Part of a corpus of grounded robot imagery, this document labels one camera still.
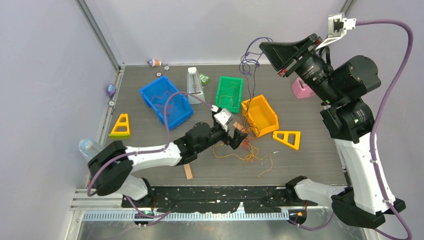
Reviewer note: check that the blue plastic bin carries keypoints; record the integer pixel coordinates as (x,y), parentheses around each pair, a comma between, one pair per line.
(156,96)

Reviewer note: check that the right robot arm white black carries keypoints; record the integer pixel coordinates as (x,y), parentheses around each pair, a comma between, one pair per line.
(349,121)

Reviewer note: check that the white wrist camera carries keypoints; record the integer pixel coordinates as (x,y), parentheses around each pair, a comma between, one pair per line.
(338,25)
(222,116)

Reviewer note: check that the white metronome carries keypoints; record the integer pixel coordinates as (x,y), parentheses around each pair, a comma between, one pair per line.
(194,84)

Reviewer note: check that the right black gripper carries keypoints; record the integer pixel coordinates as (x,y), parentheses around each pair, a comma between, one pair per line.
(284,56)

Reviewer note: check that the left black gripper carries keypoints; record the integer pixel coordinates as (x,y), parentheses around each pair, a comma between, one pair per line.
(235,141)

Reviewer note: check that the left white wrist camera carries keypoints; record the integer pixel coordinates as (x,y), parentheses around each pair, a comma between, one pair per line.
(222,116)

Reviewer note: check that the tan wooden block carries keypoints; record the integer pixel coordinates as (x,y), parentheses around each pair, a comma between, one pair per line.
(238,126)
(188,171)

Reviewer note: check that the tan wooden block near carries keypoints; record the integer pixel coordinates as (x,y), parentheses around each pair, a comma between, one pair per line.
(188,171)

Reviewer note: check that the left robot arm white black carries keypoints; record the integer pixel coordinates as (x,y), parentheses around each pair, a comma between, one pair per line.
(112,168)

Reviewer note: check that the yellow triangle block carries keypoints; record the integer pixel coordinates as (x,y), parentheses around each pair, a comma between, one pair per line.
(290,139)
(121,129)

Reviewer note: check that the orange plastic bin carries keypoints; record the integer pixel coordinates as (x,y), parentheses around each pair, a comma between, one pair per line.
(260,116)

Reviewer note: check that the yellow triangle block left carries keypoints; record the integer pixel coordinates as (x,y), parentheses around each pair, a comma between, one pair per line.
(121,129)

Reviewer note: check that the tan wooden block far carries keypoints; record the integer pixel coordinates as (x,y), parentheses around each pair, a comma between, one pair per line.
(238,126)

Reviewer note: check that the clear blue plastic container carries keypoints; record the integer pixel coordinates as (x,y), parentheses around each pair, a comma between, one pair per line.
(89,148)

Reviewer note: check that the green plastic bin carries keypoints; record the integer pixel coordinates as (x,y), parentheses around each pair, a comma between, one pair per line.
(229,93)

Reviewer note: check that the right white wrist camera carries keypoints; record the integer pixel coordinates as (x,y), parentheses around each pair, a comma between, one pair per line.
(338,25)

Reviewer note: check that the yellow triangle block right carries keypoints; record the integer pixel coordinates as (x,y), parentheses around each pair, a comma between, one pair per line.
(290,139)

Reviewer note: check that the small clown figurine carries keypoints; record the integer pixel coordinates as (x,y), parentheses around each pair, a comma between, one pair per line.
(154,63)

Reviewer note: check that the purple round toy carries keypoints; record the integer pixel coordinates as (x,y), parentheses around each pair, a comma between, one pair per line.
(111,90)

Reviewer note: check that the pink metronome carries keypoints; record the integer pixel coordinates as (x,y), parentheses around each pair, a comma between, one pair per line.
(301,90)

